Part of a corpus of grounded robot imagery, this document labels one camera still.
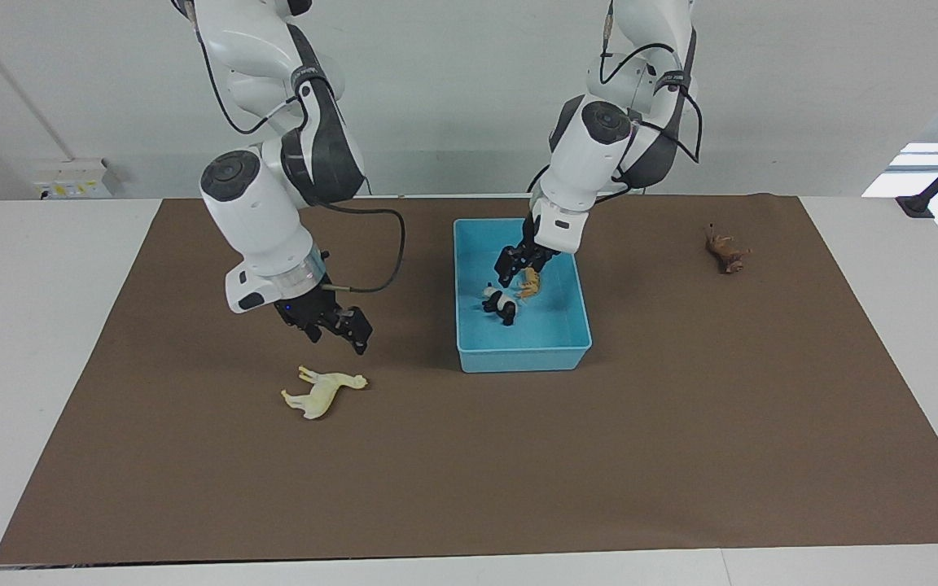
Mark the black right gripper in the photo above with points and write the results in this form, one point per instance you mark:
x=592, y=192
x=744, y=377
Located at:
x=310, y=309

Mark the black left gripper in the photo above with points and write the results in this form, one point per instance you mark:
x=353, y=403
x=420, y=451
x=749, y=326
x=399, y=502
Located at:
x=538, y=244

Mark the orange striped tiger toy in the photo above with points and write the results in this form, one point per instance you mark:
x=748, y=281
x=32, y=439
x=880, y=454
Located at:
x=531, y=283

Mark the black and white panda toy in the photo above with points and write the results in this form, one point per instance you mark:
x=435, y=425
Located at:
x=503, y=307

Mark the cream llama toy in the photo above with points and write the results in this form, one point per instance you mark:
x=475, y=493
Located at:
x=322, y=395

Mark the brown lion toy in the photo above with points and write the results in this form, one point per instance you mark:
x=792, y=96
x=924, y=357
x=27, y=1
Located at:
x=725, y=252

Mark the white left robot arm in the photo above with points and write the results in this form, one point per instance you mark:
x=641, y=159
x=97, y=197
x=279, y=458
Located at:
x=591, y=155

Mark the light blue storage box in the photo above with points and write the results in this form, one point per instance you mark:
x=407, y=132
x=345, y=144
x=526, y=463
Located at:
x=518, y=350

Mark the brown table mat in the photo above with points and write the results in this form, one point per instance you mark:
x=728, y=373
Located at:
x=436, y=472

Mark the white wall outlet box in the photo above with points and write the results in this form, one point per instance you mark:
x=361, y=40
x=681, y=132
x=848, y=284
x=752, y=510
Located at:
x=74, y=179

